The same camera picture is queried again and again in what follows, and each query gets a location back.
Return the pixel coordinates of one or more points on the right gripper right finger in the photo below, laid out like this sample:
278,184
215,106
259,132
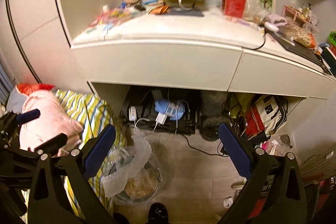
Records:
286,201

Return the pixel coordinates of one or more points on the striped yellow blue bedding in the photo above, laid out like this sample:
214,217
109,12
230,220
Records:
94,114

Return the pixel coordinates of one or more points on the pink plush pillow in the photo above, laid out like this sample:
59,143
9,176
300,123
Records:
52,121

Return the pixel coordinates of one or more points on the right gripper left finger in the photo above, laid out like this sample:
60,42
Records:
48,202

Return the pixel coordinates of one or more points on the green tissue box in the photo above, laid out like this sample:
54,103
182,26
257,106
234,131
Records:
332,37

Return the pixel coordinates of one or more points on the pink small rack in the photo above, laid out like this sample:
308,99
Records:
295,14

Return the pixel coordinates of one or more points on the blue fabric bundle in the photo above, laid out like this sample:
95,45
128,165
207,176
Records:
174,111

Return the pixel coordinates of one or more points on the framed photo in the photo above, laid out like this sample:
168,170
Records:
269,5

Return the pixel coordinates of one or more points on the red bag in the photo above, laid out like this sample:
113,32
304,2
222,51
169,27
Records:
254,122

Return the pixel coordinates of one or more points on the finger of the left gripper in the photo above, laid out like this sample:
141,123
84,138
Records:
53,145
28,116

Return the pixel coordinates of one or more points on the white computer mouse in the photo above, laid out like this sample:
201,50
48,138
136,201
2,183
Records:
271,27

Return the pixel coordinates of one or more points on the white power adapter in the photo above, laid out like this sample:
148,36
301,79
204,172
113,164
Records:
161,118

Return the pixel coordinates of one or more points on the small white pill bottle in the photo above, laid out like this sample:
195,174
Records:
105,9

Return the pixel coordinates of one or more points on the black laptop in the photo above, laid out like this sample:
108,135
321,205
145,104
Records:
301,51

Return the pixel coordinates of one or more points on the pink cartoon pouch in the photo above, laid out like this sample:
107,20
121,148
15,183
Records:
116,16

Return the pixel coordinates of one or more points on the large clear trash bag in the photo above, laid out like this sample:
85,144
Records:
116,182

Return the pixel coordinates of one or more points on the snack bag orange clear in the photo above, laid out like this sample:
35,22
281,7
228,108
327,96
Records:
299,35

